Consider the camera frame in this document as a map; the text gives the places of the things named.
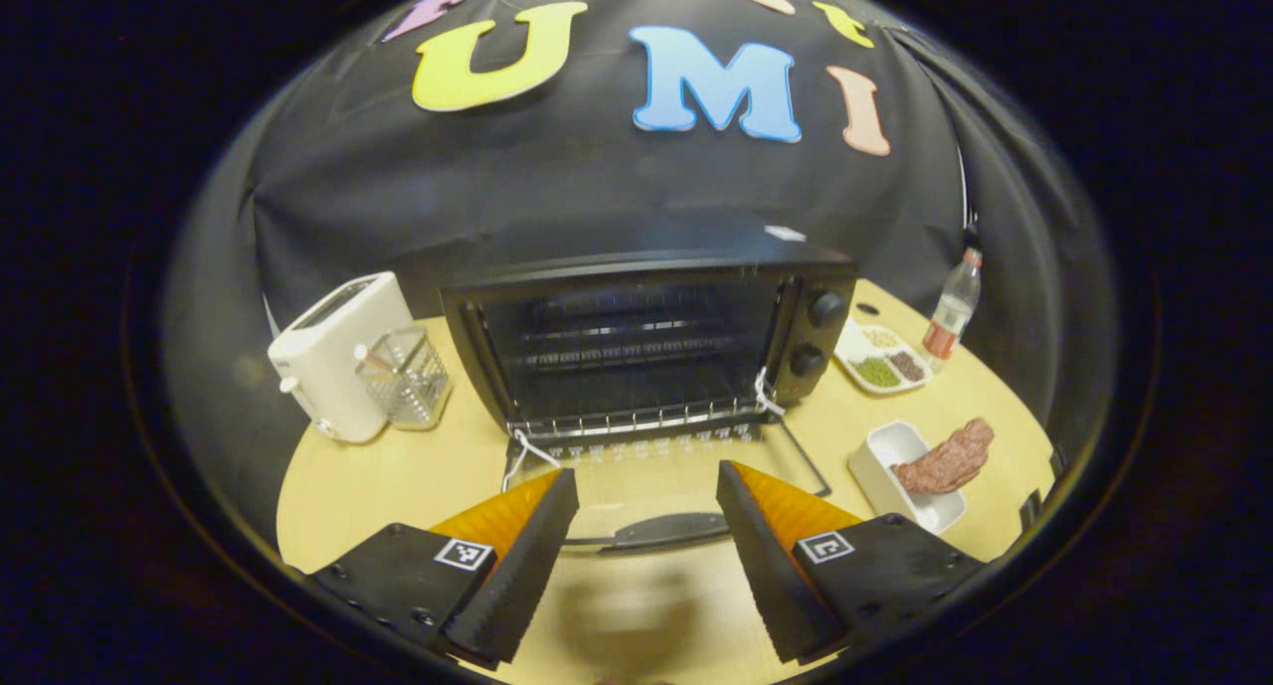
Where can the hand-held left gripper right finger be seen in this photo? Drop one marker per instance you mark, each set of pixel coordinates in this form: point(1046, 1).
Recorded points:
point(761, 561)

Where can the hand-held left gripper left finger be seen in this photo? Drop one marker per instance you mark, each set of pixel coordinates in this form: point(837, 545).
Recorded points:
point(527, 561)

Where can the brown meat piece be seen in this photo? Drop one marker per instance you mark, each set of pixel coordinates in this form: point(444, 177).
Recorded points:
point(945, 461)

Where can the black electric oven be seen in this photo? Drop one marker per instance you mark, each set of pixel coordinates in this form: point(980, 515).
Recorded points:
point(646, 267)

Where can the white rectangular dish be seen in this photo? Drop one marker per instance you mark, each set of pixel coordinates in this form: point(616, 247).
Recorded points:
point(880, 456)

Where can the clear utensil holder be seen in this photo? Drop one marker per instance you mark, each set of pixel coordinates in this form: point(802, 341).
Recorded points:
point(413, 382)

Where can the white divided dish with beans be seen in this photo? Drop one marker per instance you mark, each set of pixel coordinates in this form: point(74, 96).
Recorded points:
point(880, 362)

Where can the white toaster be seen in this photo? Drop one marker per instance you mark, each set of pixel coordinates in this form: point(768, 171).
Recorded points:
point(333, 367)

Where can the plastic bottle with red label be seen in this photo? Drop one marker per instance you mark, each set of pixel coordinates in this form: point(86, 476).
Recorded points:
point(952, 312)

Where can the black backdrop cloth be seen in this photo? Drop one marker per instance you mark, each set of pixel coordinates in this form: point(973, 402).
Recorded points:
point(597, 188)

